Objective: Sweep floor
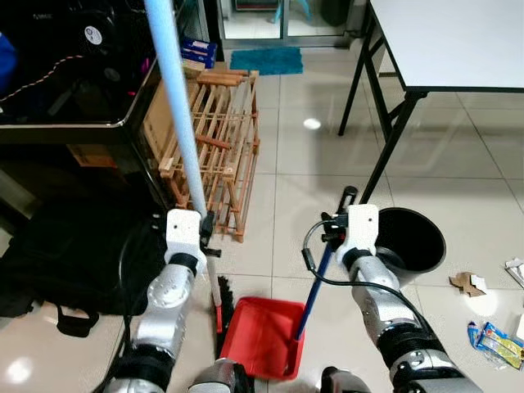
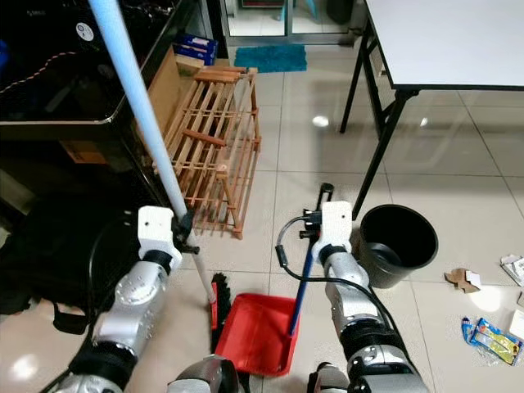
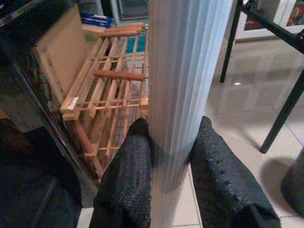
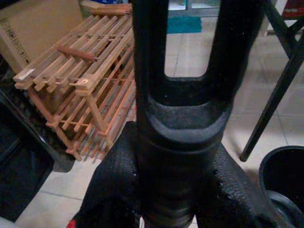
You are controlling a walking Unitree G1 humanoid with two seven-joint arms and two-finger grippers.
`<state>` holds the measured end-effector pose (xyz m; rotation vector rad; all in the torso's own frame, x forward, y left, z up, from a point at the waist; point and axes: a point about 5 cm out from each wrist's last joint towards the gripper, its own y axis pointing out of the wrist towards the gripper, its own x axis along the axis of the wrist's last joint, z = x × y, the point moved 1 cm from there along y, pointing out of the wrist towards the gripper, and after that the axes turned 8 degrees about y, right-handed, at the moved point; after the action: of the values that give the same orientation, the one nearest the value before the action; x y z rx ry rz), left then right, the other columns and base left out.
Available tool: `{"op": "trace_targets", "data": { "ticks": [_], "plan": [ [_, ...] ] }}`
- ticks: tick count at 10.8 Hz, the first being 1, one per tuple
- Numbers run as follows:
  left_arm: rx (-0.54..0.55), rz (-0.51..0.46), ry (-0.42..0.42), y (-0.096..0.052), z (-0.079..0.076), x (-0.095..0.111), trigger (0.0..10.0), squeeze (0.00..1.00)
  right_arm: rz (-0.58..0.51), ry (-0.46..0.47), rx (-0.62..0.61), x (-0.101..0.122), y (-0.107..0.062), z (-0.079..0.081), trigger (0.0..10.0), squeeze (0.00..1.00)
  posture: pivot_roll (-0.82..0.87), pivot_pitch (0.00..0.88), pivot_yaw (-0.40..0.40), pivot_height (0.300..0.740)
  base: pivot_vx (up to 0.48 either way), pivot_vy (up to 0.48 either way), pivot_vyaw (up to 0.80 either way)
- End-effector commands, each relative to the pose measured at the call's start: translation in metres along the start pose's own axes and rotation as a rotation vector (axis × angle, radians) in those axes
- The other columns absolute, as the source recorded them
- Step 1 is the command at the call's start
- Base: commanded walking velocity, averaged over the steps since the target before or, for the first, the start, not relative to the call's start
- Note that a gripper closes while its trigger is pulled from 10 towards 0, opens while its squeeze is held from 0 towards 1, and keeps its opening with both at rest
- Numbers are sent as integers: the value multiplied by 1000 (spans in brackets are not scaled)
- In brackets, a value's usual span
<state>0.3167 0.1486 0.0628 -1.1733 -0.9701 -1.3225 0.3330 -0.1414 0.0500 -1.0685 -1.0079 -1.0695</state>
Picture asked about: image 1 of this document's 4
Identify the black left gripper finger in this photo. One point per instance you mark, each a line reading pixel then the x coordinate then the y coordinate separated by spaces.
pixel 208 223
pixel 211 251

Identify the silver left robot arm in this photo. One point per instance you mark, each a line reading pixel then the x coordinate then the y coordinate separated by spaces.
pixel 164 307

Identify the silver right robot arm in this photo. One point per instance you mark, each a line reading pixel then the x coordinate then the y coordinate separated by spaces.
pixel 385 311

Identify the teal floor mat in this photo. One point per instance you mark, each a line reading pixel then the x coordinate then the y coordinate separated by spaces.
pixel 266 61

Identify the black round waste bin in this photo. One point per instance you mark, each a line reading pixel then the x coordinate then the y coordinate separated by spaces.
pixel 413 241

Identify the wooden slatted rack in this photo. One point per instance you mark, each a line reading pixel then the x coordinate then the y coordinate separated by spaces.
pixel 229 139

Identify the brown cardboard box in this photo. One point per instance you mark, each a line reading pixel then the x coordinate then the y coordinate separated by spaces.
pixel 160 123

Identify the robot left leg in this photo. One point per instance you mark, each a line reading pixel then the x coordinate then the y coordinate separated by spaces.
pixel 221 377

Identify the robot leg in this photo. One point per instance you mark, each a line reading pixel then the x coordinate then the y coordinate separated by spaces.
pixel 221 377
pixel 344 381

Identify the black trolley suitcase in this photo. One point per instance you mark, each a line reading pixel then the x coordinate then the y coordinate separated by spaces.
pixel 74 254

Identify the robot right leg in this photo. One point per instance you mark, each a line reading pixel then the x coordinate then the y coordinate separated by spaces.
pixel 344 381

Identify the blue printed paper boxes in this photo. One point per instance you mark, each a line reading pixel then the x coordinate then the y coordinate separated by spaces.
pixel 199 53

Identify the white printed packet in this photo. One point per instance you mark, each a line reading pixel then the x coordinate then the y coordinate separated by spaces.
pixel 516 273

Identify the black glass-top desk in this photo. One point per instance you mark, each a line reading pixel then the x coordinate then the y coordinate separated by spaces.
pixel 65 90

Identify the blue yellow snack wrapper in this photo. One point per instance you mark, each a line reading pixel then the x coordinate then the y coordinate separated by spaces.
pixel 495 344

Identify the aluminium glass sliding door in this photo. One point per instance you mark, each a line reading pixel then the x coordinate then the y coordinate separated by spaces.
pixel 254 24

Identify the black cooling fan with sticker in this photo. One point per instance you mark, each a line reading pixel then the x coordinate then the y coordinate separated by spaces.
pixel 94 37

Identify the white table with black legs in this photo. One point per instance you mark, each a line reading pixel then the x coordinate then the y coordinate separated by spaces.
pixel 450 41

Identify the blue fabric bag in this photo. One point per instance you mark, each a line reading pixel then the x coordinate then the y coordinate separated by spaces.
pixel 6 61

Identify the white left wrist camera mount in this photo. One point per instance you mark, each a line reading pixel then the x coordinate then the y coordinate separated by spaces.
pixel 182 229

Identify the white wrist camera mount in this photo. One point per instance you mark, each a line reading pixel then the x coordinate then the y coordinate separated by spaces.
pixel 362 225
pixel 182 229

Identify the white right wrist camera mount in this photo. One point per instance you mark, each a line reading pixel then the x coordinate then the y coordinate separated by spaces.
pixel 362 225

